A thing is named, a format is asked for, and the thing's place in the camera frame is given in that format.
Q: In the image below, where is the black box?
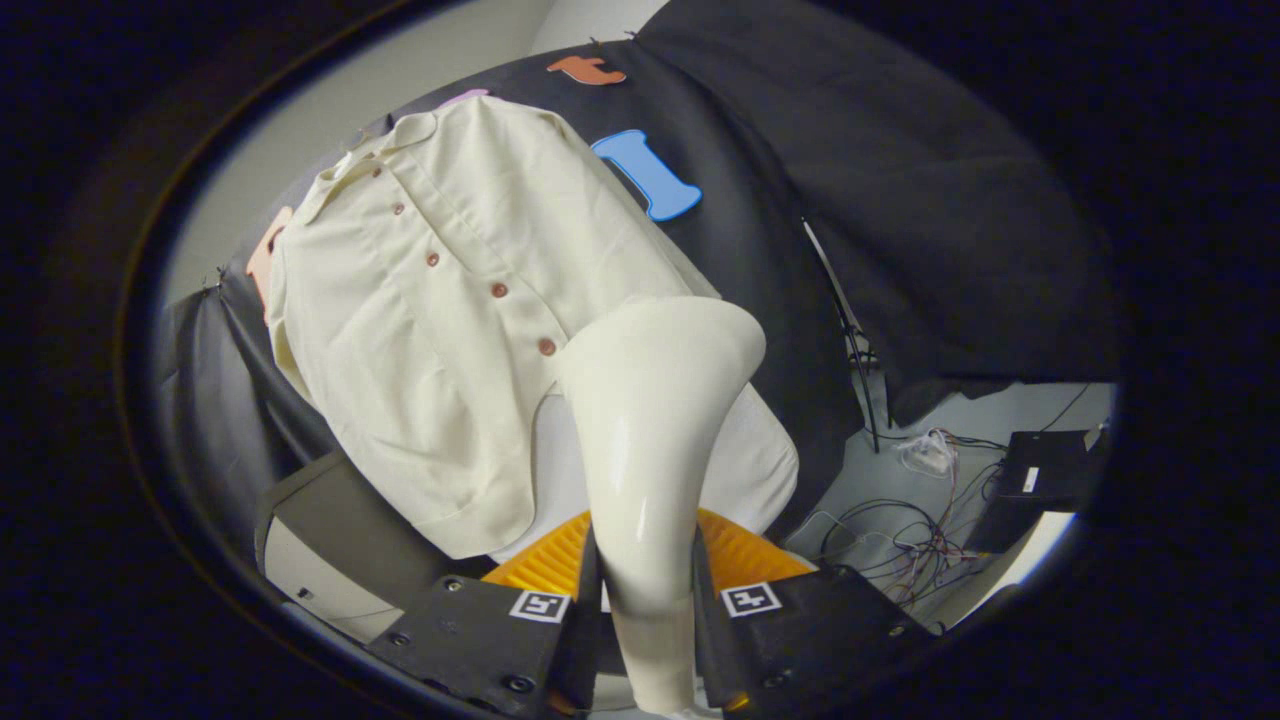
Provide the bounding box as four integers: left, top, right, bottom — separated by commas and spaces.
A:
965, 430, 1106, 556

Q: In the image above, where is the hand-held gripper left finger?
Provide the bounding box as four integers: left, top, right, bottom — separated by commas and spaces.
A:
365, 510, 606, 719

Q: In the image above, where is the grey and white cabinet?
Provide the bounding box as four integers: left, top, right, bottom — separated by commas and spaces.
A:
255, 450, 501, 646

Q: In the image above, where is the cream button-up shirt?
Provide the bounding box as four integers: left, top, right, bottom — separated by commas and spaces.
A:
265, 97, 721, 561

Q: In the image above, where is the black tripod stand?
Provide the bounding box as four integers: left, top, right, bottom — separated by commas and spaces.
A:
800, 218, 883, 456

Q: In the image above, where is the tangle of cables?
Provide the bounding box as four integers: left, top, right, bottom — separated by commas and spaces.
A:
820, 430, 1011, 606

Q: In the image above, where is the white garment steamer head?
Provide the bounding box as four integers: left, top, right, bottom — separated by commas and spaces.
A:
555, 297, 769, 716

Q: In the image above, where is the white mannequin torso stand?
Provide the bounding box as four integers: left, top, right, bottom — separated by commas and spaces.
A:
490, 385, 801, 561

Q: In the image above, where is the black backdrop cloth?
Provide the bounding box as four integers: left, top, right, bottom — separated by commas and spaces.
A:
160, 0, 1121, 541

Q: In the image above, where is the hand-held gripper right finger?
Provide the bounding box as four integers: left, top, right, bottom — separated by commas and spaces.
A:
690, 510, 941, 713

